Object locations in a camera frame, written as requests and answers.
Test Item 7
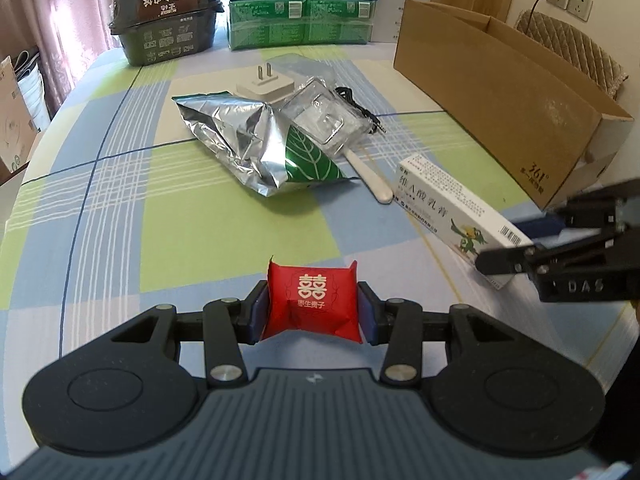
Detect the brown cardboard box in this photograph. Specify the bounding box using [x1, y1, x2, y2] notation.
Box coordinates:
[392, 0, 635, 211]

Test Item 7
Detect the black food container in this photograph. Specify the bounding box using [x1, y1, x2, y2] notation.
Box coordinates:
[109, 0, 223, 67]

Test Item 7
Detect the checked cloth desktop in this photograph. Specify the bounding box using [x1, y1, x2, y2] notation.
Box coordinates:
[0, 45, 640, 411]

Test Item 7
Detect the silver foil bag green leaf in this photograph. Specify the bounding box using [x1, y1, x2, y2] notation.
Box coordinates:
[171, 92, 358, 200]

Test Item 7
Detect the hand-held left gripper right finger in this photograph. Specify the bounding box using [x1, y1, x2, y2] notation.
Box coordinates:
[357, 281, 519, 386]

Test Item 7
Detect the quilted chair back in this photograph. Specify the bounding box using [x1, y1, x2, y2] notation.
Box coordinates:
[515, 10, 630, 101]

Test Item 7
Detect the stack of magazines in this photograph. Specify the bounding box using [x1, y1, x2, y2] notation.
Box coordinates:
[12, 46, 52, 132]

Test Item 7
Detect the white medicine box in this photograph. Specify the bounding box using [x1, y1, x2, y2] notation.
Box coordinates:
[392, 154, 533, 291]

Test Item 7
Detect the white power adapter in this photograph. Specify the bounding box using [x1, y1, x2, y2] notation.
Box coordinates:
[235, 62, 296, 103]

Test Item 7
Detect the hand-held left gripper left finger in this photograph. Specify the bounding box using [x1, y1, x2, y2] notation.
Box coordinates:
[107, 280, 271, 389]

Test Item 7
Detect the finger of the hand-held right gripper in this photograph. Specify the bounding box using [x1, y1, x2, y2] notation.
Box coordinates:
[475, 230, 623, 281]
[514, 179, 640, 242]

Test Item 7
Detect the red candy packet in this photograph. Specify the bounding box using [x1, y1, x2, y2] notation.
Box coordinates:
[260, 255, 362, 345]

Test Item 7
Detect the black audio cable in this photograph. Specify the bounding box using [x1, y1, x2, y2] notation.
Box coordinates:
[332, 86, 388, 136]

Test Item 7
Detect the clear plastic box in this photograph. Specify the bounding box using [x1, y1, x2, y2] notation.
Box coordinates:
[279, 77, 373, 148]

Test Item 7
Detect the cream spoon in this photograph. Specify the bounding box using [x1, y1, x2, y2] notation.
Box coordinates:
[342, 145, 394, 205]

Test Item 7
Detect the cardboard box with white print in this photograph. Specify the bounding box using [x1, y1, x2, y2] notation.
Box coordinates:
[0, 55, 42, 177]

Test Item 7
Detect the green carton pack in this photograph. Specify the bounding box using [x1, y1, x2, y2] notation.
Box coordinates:
[227, 0, 376, 52]

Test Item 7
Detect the pink curtain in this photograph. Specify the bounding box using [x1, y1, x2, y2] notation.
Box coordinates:
[0, 0, 133, 126]

